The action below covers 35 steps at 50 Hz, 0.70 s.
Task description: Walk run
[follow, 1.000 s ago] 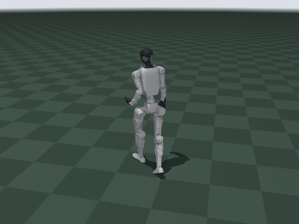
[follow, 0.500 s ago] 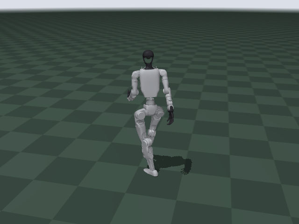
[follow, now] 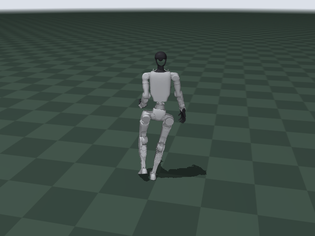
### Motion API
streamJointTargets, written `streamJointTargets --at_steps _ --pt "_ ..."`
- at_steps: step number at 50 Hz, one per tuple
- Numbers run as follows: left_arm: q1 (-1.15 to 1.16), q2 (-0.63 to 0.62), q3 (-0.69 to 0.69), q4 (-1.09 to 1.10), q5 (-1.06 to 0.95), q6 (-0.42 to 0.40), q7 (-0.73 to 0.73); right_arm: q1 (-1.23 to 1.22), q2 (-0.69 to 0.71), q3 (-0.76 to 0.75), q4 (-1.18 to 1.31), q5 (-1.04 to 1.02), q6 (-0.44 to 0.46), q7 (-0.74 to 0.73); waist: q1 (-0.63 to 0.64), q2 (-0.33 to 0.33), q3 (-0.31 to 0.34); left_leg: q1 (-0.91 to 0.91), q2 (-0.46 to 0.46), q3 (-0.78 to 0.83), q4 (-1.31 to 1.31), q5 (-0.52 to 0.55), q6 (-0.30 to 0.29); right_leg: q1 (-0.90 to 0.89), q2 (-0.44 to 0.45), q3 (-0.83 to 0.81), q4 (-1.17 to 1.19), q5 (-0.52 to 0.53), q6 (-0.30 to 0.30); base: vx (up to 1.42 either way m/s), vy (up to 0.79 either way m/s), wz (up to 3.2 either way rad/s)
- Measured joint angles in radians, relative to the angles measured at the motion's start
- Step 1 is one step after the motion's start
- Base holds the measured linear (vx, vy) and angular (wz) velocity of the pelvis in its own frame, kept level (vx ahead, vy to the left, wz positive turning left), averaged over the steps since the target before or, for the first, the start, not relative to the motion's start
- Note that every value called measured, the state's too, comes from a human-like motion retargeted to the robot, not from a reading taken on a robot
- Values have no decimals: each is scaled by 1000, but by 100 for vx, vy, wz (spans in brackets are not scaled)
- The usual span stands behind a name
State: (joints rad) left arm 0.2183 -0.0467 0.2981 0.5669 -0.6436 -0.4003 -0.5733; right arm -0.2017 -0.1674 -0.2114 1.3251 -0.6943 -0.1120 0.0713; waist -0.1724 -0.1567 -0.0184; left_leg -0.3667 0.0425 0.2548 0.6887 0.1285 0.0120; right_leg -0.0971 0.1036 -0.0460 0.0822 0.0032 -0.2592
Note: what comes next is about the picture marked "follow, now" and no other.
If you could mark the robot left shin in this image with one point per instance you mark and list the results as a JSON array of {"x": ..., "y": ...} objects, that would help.
[{"x": 142, "y": 152}]

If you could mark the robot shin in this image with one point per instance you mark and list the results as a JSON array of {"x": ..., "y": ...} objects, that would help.
[
  {"x": 157, "y": 159},
  {"x": 142, "y": 152}
]

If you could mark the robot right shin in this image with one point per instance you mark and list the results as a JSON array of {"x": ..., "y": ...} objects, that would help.
[{"x": 157, "y": 159}]

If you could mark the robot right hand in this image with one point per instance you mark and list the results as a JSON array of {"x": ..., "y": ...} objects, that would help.
[{"x": 183, "y": 115}]

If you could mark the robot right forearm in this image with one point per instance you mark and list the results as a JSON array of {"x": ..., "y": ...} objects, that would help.
[{"x": 181, "y": 102}]

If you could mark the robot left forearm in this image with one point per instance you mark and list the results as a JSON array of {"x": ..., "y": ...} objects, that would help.
[{"x": 143, "y": 102}]

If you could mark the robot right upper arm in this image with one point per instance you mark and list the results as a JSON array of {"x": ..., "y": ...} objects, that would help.
[{"x": 177, "y": 85}]

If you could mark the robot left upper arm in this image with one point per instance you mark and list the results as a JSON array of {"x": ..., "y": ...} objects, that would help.
[{"x": 145, "y": 85}]

